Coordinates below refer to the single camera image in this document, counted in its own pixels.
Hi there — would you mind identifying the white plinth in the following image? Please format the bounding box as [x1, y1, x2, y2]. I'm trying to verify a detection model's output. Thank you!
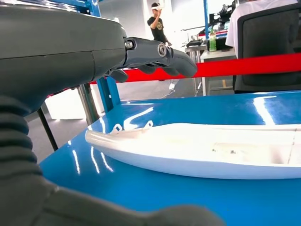
[45, 88, 87, 121]

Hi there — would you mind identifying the black pole with round base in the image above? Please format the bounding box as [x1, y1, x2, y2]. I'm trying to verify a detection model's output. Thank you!
[37, 107, 59, 152]

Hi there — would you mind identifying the person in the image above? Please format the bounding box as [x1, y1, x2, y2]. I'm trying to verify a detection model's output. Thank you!
[225, 0, 299, 60]
[146, 2, 173, 48]

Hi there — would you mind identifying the green bottle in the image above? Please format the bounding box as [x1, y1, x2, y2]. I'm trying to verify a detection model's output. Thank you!
[209, 29, 217, 52]

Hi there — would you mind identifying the white desk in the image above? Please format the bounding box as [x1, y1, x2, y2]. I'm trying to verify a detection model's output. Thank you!
[201, 48, 237, 97]

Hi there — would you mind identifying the black equipment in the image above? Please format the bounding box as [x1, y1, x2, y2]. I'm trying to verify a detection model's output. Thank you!
[209, 1, 237, 27]

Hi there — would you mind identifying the red barrier belt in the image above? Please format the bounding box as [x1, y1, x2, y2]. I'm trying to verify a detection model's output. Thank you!
[91, 53, 301, 85]

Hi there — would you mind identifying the black office chair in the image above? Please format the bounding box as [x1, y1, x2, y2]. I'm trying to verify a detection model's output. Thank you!
[232, 3, 301, 94]

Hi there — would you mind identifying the chrome stanchion post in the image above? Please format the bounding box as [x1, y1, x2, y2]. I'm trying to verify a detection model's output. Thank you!
[78, 83, 100, 125]

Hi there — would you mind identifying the white cable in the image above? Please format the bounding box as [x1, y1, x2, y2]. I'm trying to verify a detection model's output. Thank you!
[161, 88, 176, 99]

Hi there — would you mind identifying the blue upright post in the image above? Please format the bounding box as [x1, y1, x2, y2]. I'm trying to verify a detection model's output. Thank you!
[203, 0, 210, 40]

